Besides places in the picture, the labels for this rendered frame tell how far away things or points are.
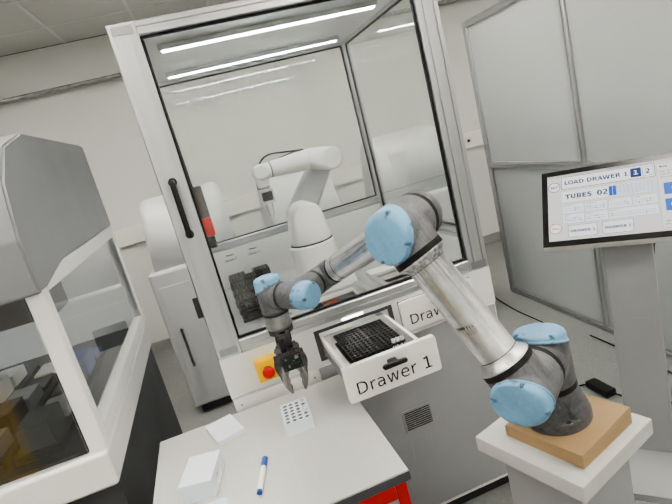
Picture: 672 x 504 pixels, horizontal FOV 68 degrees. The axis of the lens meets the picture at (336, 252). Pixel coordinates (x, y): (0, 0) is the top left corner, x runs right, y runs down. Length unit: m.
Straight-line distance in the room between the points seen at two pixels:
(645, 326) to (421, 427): 0.91
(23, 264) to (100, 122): 3.55
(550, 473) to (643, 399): 1.16
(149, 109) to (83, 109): 3.33
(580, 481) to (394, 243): 0.61
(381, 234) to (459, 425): 1.21
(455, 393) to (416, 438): 0.22
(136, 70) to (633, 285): 1.82
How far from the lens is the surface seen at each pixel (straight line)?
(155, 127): 1.60
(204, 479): 1.42
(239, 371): 1.73
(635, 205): 2.01
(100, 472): 1.59
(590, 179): 2.07
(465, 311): 1.05
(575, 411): 1.27
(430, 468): 2.13
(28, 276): 1.42
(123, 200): 4.87
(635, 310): 2.17
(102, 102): 4.90
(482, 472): 2.26
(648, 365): 2.27
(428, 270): 1.04
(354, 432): 1.47
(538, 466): 1.26
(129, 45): 1.64
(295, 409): 1.59
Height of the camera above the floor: 1.56
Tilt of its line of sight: 13 degrees down
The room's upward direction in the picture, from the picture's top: 15 degrees counter-clockwise
